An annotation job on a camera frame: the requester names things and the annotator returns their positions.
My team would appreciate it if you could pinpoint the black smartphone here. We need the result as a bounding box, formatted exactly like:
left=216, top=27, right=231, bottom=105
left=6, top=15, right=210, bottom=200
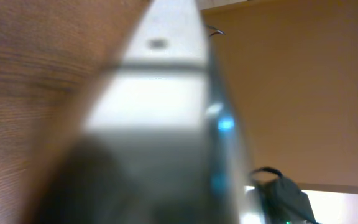
left=24, top=0, right=268, bottom=224

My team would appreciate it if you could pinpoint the black USB charging cable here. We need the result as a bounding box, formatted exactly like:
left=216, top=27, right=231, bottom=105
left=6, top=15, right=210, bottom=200
left=205, top=24, right=226, bottom=37

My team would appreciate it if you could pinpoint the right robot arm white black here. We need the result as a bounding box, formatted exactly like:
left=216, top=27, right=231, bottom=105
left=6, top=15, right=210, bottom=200
left=249, top=167, right=318, bottom=224

